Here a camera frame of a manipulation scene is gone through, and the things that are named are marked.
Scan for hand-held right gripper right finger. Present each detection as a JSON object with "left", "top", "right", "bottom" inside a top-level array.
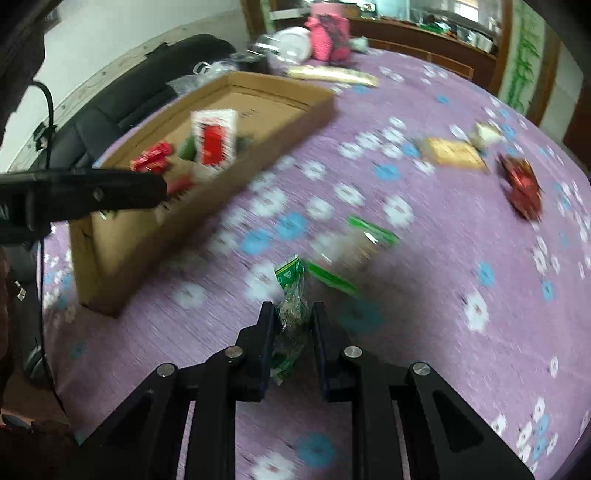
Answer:
[{"left": 311, "top": 302, "right": 536, "bottom": 480}]

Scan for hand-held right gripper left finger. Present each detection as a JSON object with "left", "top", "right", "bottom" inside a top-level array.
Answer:
[{"left": 74, "top": 301, "right": 278, "bottom": 480}]

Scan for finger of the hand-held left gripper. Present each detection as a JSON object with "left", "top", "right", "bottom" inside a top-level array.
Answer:
[{"left": 25, "top": 168, "right": 168, "bottom": 227}]

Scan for clear green candy wrapper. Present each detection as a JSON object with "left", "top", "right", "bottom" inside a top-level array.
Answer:
[
  {"left": 302, "top": 215, "right": 400, "bottom": 296},
  {"left": 272, "top": 254, "right": 312, "bottom": 386}
]

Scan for cardboard box tray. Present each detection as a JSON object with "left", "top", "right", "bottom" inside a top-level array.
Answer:
[{"left": 69, "top": 71, "right": 335, "bottom": 319}]

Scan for black sofa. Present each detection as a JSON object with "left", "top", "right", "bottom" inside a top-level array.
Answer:
[{"left": 14, "top": 33, "right": 236, "bottom": 171}]

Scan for clear plastic bag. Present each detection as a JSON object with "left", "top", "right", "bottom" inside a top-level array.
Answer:
[{"left": 168, "top": 60, "right": 241, "bottom": 95}]

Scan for black cup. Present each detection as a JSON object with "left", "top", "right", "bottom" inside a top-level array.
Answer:
[{"left": 240, "top": 53, "right": 271, "bottom": 75}]

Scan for clear plastic cup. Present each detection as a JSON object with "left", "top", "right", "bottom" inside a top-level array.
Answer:
[{"left": 252, "top": 34, "right": 282, "bottom": 56}]

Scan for beige snack packet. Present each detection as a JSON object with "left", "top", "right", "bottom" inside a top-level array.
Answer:
[{"left": 418, "top": 136, "right": 488, "bottom": 172}]

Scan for white bowl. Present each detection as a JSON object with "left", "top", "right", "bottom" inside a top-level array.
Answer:
[{"left": 272, "top": 26, "right": 312, "bottom": 63}]

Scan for dark red snack packet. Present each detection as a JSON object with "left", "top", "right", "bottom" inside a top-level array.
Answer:
[{"left": 498, "top": 154, "right": 546, "bottom": 220}]

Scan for beige tube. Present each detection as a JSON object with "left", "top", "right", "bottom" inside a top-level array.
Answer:
[{"left": 286, "top": 65, "right": 379, "bottom": 88}]

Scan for small white green snack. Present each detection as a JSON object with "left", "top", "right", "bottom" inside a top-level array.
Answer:
[{"left": 471, "top": 121, "right": 504, "bottom": 147}]

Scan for pink knitted bottle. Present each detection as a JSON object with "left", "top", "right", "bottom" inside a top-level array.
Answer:
[{"left": 305, "top": 2, "right": 352, "bottom": 63}]

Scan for wooden counter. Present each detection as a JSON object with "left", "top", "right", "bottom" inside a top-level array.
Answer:
[{"left": 342, "top": 14, "right": 502, "bottom": 93}]

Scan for black cable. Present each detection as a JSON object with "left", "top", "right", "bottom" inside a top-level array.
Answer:
[{"left": 30, "top": 80, "right": 58, "bottom": 171}]

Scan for green bamboo wall sticker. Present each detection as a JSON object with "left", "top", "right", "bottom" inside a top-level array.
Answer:
[{"left": 505, "top": 0, "right": 548, "bottom": 112}]

